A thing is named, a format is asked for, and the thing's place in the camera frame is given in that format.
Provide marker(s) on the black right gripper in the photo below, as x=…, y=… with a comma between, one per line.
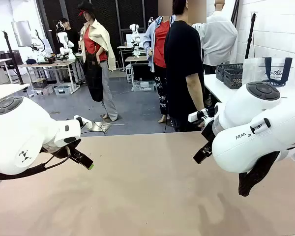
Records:
x=208, y=134

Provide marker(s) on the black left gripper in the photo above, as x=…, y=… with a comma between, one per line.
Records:
x=61, y=152

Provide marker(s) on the person's right forearm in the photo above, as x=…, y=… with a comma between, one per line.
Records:
x=195, y=93

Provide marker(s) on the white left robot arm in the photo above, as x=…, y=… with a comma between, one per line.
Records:
x=19, y=127

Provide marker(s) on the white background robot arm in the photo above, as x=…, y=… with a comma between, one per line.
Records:
x=64, y=41
x=38, y=46

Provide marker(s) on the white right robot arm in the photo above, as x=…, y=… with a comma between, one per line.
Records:
x=250, y=123

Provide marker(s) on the person's right hand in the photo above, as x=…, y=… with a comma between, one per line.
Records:
x=202, y=123

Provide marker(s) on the white side table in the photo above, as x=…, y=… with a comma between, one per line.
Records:
x=216, y=86

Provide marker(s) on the gray storage crate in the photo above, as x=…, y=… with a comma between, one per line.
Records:
x=63, y=89

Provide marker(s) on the clear plastic storage box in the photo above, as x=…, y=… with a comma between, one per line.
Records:
x=143, y=86

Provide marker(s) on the person in black shirt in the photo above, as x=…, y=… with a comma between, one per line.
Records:
x=182, y=61

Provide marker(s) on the cluttered workbench table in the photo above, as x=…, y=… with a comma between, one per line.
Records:
x=46, y=64

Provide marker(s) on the white table with pole leg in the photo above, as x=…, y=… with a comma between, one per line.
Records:
x=5, y=91

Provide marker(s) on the mannequin with cream jacket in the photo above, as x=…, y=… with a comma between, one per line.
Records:
x=96, y=56

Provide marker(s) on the small wooden desk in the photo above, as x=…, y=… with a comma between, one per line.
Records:
x=135, y=59

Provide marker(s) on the mannequin with white shirt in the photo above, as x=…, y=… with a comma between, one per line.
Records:
x=218, y=37

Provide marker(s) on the black tripod stand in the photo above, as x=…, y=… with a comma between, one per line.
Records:
x=13, y=59

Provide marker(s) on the background person in black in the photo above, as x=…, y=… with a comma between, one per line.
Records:
x=70, y=33

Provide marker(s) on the small white humanoid robot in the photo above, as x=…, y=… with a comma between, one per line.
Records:
x=135, y=37

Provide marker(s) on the gray rectangular panel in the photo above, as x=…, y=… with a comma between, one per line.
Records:
x=21, y=33

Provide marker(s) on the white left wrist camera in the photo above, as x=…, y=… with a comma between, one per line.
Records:
x=84, y=123

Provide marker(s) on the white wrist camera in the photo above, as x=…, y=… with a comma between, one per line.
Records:
x=196, y=115
x=84, y=123

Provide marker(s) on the metal mannequin base plate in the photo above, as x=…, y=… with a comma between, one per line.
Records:
x=102, y=126

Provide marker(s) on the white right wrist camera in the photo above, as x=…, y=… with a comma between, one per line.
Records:
x=196, y=115

